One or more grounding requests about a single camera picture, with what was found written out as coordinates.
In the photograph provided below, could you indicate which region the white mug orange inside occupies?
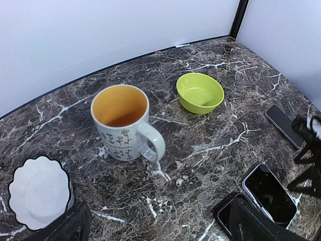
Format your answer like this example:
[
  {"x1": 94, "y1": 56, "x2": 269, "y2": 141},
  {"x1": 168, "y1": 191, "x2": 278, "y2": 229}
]
[{"x1": 91, "y1": 84, "x2": 166, "y2": 162}]

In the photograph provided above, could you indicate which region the white-edged smartphone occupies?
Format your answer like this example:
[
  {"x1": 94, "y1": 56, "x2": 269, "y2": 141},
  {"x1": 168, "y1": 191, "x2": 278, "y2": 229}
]
[{"x1": 265, "y1": 104, "x2": 304, "y2": 149}]

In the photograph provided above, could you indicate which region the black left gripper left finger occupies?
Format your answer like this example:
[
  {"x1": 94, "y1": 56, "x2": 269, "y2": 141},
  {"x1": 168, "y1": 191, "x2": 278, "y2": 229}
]
[{"x1": 24, "y1": 201, "x2": 90, "y2": 240}]

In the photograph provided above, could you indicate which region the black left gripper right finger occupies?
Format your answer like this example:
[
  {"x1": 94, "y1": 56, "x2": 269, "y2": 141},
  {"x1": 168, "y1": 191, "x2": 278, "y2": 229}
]
[{"x1": 229, "y1": 197, "x2": 305, "y2": 241}]

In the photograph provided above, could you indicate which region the green bowl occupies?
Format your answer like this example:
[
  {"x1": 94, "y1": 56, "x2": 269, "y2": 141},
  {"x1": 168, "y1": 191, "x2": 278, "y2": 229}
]
[{"x1": 176, "y1": 73, "x2": 225, "y2": 114}]

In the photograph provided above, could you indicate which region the right black frame post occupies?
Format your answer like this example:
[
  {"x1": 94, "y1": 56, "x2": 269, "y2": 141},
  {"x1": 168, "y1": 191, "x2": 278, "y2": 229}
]
[{"x1": 229, "y1": 0, "x2": 249, "y2": 39}]

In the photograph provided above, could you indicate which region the black phone case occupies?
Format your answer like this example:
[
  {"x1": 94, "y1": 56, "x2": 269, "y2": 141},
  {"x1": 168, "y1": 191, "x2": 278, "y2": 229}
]
[{"x1": 212, "y1": 192, "x2": 251, "y2": 231}]

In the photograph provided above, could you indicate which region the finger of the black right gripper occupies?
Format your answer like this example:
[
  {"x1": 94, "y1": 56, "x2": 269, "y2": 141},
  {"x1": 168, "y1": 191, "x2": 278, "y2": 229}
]
[
  {"x1": 287, "y1": 161, "x2": 320, "y2": 198},
  {"x1": 294, "y1": 140, "x2": 318, "y2": 164}
]

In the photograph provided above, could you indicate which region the black phone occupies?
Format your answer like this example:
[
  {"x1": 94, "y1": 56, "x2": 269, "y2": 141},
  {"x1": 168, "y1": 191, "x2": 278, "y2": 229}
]
[{"x1": 245, "y1": 165, "x2": 296, "y2": 226}]

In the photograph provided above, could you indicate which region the white scalloped bowl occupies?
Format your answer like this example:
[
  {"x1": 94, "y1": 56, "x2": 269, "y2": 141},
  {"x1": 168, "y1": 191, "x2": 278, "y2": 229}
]
[{"x1": 9, "y1": 156, "x2": 74, "y2": 231}]

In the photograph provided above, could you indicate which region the black smartphone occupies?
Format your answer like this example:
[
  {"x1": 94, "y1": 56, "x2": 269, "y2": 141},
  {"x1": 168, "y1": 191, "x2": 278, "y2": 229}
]
[{"x1": 216, "y1": 193, "x2": 247, "y2": 237}]

